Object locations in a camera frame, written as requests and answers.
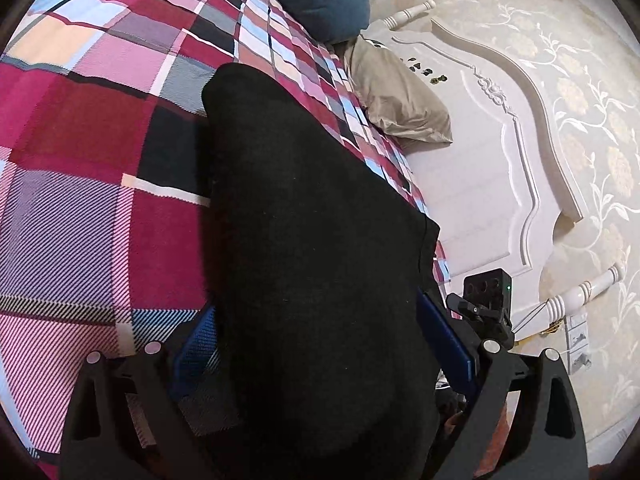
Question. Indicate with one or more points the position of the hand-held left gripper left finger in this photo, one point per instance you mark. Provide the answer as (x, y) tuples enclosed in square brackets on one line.
[(192, 350)]

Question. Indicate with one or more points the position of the plaid bed cover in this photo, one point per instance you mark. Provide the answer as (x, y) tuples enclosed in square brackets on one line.
[(100, 185)]

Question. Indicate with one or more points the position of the black pants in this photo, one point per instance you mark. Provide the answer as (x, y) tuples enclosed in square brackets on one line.
[(310, 260)]

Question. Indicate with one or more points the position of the white wall outlet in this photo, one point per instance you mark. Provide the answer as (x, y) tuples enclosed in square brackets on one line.
[(579, 342)]

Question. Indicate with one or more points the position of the white carved headboard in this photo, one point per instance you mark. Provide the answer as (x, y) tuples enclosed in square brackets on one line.
[(490, 185)]

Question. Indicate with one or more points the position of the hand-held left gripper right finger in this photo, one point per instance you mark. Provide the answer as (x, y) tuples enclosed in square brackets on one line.
[(445, 340)]

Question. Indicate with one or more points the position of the beige pillow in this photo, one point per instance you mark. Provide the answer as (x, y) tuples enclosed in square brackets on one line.
[(400, 105)]

